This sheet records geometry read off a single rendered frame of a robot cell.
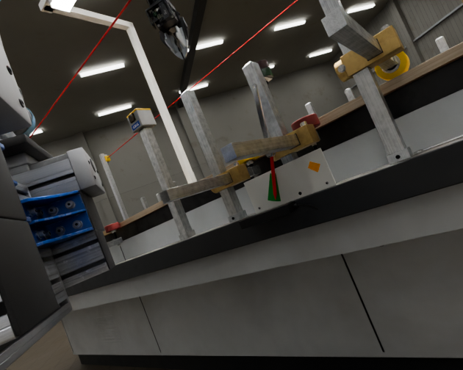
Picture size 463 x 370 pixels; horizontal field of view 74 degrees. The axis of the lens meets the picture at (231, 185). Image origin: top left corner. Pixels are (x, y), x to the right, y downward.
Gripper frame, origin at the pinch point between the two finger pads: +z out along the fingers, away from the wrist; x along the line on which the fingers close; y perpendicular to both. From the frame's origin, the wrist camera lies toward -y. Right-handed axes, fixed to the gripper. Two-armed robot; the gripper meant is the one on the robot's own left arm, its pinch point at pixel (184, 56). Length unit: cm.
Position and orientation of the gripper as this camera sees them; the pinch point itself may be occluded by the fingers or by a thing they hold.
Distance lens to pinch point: 101.7
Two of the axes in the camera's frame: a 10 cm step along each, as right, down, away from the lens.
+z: 3.8, 9.2, -0.6
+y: -2.8, 0.5, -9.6
